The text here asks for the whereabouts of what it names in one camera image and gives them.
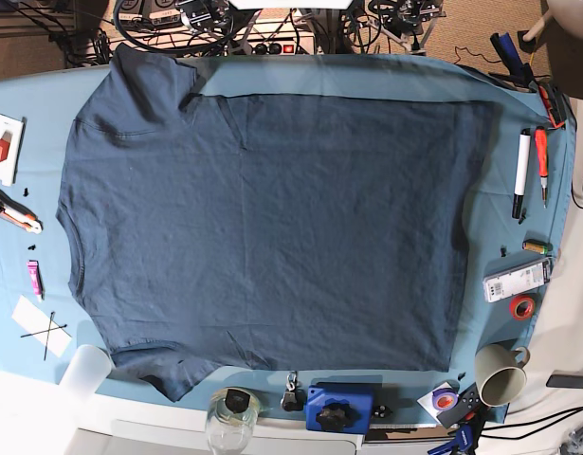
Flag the beige ceramic mug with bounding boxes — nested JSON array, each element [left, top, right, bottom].
[[474, 344, 531, 408]]

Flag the white foam block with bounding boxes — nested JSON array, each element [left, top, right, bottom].
[[0, 114, 25, 187]]

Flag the red tape roll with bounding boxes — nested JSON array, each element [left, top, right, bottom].
[[509, 294, 536, 321]]

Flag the dark blue T-shirt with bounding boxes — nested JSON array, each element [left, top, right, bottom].
[[57, 46, 498, 401]]

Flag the light blue table cloth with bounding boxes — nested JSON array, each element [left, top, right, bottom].
[[0, 55, 575, 424]]

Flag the blue plastic box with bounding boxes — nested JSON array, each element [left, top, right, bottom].
[[304, 383, 374, 435]]

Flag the metal padlock with chain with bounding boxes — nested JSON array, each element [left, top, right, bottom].
[[281, 371, 304, 412]]

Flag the white plastic cup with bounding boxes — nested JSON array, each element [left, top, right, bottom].
[[59, 344, 113, 401]]

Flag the white power strip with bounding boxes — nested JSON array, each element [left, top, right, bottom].
[[115, 16, 324, 56]]

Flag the purple tape roll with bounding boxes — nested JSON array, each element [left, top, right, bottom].
[[431, 387, 458, 412]]

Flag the black power adapter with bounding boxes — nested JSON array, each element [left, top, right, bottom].
[[546, 373, 583, 390]]

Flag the white clear plastic box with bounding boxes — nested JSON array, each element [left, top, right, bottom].
[[483, 257, 553, 303]]

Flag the white marker pen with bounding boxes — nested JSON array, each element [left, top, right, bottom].
[[512, 129, 531, 219]]

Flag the pink glue tube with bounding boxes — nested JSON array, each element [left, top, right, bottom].
[[27, 260, 44, 302]]

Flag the orange utility knife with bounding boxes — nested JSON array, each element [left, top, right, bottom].
[[0, 190, 43, 234]]

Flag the orange handled screwdriver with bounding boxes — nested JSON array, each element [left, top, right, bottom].
[[535, 126, 548, 207]]

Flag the white paper sheet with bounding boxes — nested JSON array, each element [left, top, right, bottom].
[[11, 296, 72, 357]]

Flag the green gold battery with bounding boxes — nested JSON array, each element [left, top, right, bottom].
[[522, 239, 551, 255]]

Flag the blue bar clamp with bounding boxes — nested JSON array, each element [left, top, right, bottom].
[[428, 383, 483, 455]]

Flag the clear glass jar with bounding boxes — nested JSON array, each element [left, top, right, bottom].
[[205, 387, 262, 454]]

